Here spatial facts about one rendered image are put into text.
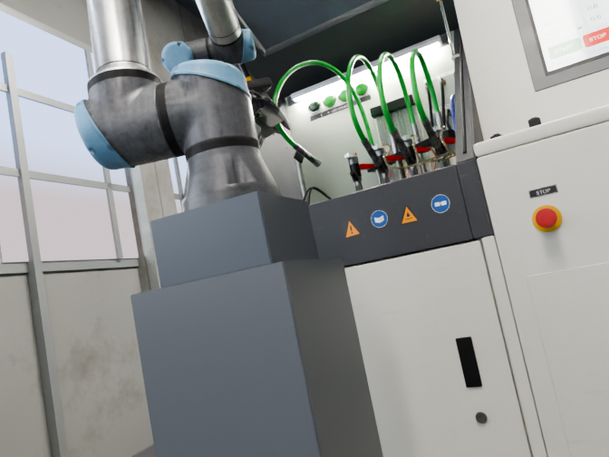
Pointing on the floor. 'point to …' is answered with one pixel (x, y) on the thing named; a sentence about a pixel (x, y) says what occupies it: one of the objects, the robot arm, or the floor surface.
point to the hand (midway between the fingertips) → (285, 127)
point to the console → (545, 255)
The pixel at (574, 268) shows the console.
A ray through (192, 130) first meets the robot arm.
